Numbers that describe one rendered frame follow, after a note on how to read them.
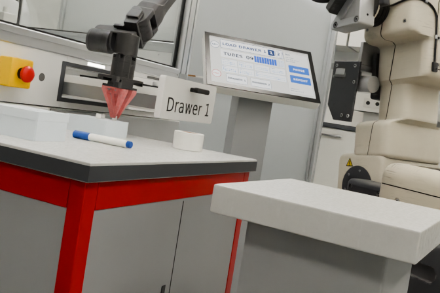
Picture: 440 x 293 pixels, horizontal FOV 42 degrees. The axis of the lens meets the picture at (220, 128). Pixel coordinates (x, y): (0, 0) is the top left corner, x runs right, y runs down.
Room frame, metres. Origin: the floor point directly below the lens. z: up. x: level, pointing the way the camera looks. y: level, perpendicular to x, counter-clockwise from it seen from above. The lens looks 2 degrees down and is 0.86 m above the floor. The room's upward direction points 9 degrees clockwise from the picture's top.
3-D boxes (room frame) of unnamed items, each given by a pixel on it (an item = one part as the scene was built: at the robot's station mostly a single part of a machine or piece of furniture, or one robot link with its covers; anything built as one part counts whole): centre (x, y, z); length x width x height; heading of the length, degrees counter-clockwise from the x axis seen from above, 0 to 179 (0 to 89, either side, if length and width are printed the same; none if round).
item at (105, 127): (1.38, 0.29, 0.78); 0.12 x 0.08 x 0.04; 63
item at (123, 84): (1.38, 0.26, 0.85); 0.07 x 0.07 x 0.09; 62
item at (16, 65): (1.41, 0.52, 0.88); 0.07 x 0.05 x 0.07; 154
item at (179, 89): (1.57, 0.10, 0.87); 0.29 x 0.02 x 0.11; 154
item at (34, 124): (1.03, 0.35, 0.79); 0.13 x 0.09 x 0.05; 69
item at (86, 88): (1.66, 0.29, 0.86); 0.40 x 0.26 x 0.06; 64
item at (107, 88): (1.40, 0.25, 0.85); 0.07 x 0.07 x 0.09; 62
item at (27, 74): (1.39, 0.49, 0.88); 0.04 x 0.03 x 0.04; 154
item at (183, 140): (1.33, 0.07, 0.78); 0.07 x 0.07 x 0.04
